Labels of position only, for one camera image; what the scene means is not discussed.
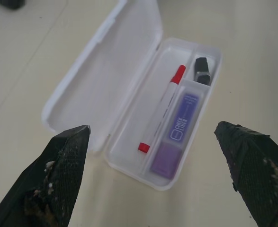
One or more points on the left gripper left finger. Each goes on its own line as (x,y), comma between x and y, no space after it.
(48,186)

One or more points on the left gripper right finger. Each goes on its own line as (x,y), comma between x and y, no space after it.
(259,175)

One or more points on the grey handheld controller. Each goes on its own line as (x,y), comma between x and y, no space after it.
(9,3)

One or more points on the white plastic case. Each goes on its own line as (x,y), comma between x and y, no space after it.
(110,78)

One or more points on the red white marker pen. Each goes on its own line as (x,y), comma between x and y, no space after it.
(168,97)

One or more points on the small black cap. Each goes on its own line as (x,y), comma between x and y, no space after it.
(202,68)

